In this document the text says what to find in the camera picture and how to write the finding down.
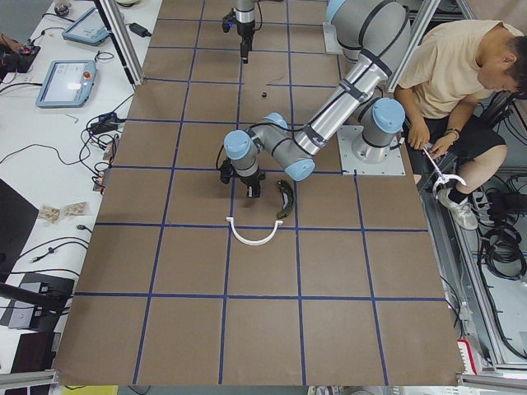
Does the near blue teach pendant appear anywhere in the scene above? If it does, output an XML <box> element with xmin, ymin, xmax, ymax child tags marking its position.
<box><xmin>35</xmin><ymin>59</ymin><xmax>97</xmax><ymax>109</ymax></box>

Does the aluminium frame post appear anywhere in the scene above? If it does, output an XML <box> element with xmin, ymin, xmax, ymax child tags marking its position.
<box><xmin>94</xmin><ymin>0</ymin><xmax>144</xmax><ymax>86</ymax></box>

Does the person in beige shirt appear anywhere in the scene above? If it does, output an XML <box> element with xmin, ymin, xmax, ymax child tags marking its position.
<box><xmin>394</xmin><ymin>20</ymin><xmax>526</xmax><ymax>230</ymax></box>

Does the white curved plastic bracket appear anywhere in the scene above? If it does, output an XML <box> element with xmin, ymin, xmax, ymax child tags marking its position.
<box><xmin>225</xmin><ymin>216</ymin><xmax>283</xmax><ymax>247</ymax></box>

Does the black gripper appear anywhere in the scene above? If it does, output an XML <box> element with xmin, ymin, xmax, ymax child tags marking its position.
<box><xmin>238</xmin><ymin>21</ymin><xmax>254</xmax><ymax>63</ymax></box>
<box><xmin>237</xmin><ymin>170</ymin><xmax>266</xmax><ymax>198</ymax></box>

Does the far blue teach pendant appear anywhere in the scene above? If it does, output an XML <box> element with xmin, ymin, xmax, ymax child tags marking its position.
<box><xmin>62</xmin><ymin>7</ymin><xmax>110</xmax><ymax>46</ymax></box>

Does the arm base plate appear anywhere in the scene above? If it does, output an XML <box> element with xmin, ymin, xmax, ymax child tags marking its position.
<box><xmin>337</xmin><ymin>125</ymin><xmax>406</xmax><ymax>177</ymax></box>
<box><xmin>322</xmin><ymin>22</ymin><xmax>343</xmax><ymax>55</ymax></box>

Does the olive curved brake shoe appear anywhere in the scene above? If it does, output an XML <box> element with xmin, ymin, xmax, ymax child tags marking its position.
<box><xmin>276</xmin><ymin>179</ymin><xmax>295</xmax><ymax>220</ymax></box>

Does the blue teach pendant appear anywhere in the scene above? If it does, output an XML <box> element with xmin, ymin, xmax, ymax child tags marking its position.
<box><xmin>35</xmin><ymin>59</ymin><xmax>97</xmax><ymax>109</ymax></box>
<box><xmin>62</xmin><ymin>7</ymin><xmax>110</xmax><ymax>46</ymax></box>

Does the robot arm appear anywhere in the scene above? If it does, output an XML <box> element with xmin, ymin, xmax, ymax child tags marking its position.
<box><xmin>222</xmin><ymin>0</ymin><xmax>261</xmax><ymax>64</ymax></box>
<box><xmin>219</xmin><ymin>1</ymin><xmax>411</xmax><ymax>198</ymax></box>

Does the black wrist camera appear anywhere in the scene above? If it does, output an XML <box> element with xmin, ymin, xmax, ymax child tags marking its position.
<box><xmin>219</xmin><ymin>158</ymin><xmax>235</xmax><ymax>184</ymax></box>

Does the black power adapter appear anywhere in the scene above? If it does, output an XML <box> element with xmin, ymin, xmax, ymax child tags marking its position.
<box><xmin>128</xmin><ymin>22</ymin><xmax>152</xmax><ymax>37</ymax></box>

